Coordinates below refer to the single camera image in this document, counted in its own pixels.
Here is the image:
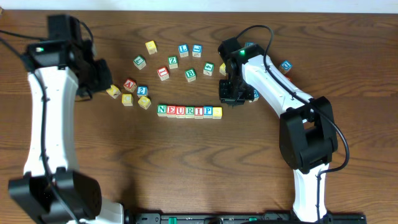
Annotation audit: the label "green N block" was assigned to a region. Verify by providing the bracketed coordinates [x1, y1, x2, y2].
[157, 105, 167, 117]

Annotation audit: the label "blue L block rotated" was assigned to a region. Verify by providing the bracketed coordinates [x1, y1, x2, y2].
[192, 44, 203, 58]

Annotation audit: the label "yellow K block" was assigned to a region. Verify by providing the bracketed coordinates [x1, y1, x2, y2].
[106, 85, 121, 99]

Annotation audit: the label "blue I block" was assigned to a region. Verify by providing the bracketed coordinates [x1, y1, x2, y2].
[252, 90, 259, 102]

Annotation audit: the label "red A block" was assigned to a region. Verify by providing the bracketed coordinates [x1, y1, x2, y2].
[123, 78, 137, 93]

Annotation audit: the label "red I block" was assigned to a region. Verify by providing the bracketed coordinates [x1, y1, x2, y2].
[194, 106, 204, 119]

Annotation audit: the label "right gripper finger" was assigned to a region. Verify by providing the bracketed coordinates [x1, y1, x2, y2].
[219, 80, 231, 104]
[235, 87, 254, 105]

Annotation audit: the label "green B block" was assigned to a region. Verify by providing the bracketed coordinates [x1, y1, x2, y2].
[185, 68, 197, 82]

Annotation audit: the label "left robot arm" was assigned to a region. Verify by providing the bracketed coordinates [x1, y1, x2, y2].
[8, 39, 129, 223]

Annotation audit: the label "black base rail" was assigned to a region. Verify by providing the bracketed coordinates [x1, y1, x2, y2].
[133, 212, 367, 224]

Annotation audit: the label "yellow o block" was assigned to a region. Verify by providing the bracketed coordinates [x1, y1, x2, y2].
[138, 96, 152, 110]
[219, 63, 226, 76]

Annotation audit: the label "yellow C block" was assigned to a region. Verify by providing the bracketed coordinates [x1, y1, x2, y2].
[122, 94, 134, 106]

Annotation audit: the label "green 7 block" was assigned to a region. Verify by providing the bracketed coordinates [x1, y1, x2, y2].
[133, 55, 146, 70]

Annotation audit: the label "red U block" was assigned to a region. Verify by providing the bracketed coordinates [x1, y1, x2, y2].
[175, 106, 186, 118]

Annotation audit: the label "green R block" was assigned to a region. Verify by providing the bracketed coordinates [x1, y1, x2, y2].
[185, 106, 195, 118]

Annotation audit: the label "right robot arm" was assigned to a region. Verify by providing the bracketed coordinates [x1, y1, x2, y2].
[218, 39, 338, 222]

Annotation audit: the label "yellow O block centre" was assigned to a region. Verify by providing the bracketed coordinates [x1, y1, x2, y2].
[219, 63, 226, 76]

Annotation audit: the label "yellow S block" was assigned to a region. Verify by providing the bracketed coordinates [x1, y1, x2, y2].
[212, 107, 223, 119]

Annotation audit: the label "green Z block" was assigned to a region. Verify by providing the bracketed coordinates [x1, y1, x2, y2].
[168, 56, 178, 69]

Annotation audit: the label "yellow O block left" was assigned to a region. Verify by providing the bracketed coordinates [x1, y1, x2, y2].
[138, 96, 152, 110]

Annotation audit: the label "blue Q block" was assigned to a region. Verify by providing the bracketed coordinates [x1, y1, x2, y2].
[279, 60, 293, 75]

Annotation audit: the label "blue 2 block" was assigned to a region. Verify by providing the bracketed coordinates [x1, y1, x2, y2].
[137, 86, 149, 98]

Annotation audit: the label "blue P block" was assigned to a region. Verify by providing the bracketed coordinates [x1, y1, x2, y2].
[203, 106, 213, 119]

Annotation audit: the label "blue D block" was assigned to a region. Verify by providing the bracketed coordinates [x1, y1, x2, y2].
[244, 42, 254, 47]

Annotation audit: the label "red E block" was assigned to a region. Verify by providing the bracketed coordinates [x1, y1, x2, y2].
[166, 105, 176, 118]

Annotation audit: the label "red I block sideways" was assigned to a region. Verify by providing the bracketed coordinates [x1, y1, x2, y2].
[157, 67, 170, 81]

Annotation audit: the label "yellow W block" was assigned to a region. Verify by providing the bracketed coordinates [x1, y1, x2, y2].
[145, 40, 157, 55]

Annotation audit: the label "blue L block upright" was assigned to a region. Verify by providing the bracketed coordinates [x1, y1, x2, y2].
[178, 44, 189, 58]

